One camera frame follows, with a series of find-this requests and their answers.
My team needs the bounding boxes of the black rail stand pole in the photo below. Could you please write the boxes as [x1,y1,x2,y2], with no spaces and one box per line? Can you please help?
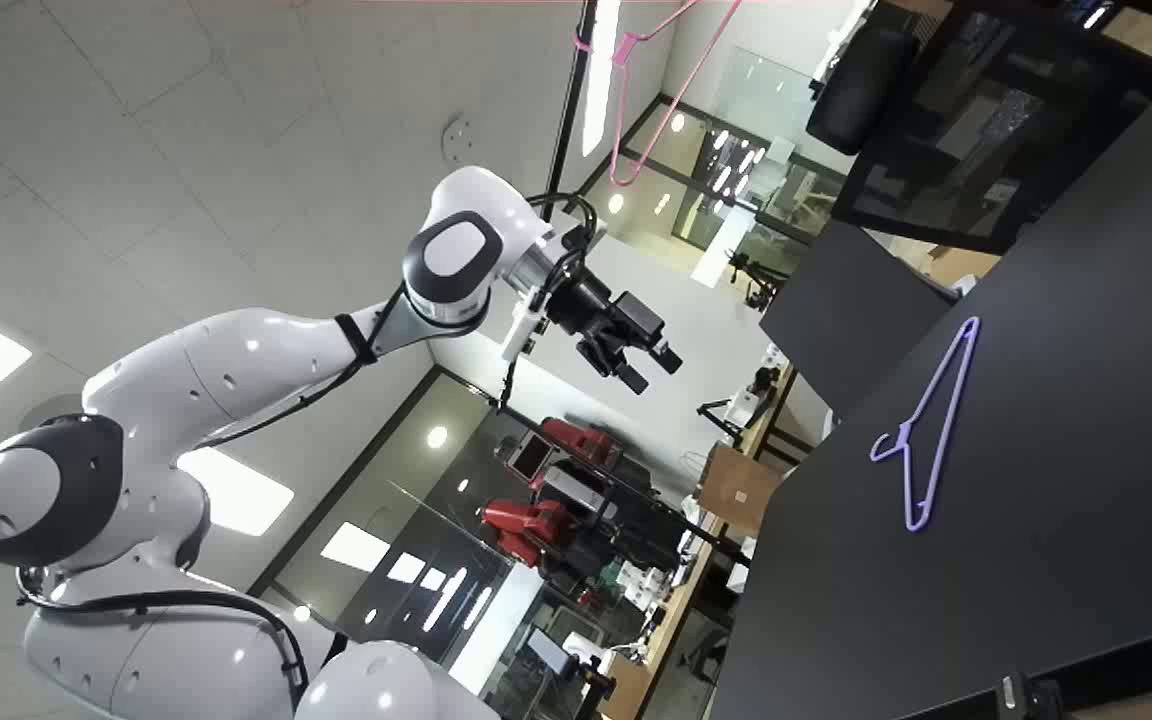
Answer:
[538,0,599,220]

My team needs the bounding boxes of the black upright panel board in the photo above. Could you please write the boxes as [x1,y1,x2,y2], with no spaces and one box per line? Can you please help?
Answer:
[759,220,951,415]

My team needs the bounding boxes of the purple clothes hanger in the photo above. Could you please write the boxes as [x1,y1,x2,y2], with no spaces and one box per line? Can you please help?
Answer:
[867,314,985,535]

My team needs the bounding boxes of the black office chair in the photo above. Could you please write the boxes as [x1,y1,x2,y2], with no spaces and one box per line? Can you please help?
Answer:
[807,28,920,157]

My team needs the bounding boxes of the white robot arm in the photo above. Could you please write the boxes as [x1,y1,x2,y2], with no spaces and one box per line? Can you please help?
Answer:
[0,164,679,720]

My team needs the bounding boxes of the red robot in background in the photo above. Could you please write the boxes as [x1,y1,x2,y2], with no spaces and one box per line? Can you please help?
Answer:
[477,419,666,567]

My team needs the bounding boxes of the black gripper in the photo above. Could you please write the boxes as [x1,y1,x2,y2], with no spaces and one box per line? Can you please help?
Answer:
[544,268,685,394]

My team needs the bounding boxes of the pink clothes hanger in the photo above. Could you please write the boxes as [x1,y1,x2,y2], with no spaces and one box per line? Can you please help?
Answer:
[574,0,742,187]

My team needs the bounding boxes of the cardboard box on desk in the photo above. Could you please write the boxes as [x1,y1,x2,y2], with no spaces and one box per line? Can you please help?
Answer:
[699,443,784,535]

